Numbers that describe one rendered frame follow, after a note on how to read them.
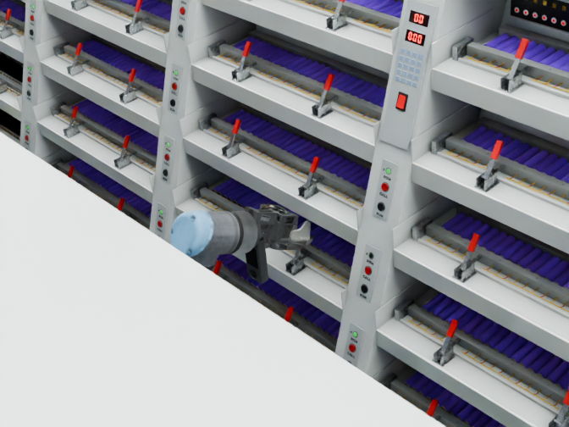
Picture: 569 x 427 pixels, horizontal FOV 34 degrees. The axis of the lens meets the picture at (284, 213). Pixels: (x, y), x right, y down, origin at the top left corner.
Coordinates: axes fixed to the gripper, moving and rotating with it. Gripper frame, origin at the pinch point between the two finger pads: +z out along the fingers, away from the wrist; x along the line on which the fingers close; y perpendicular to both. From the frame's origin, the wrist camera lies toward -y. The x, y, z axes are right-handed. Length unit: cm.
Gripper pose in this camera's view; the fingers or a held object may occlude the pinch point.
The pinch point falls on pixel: (306, 239)
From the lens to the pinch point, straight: 212.3
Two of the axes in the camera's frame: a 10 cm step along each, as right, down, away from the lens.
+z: 6.9, 0.0, 7.2
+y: 2.6, -9.3, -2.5
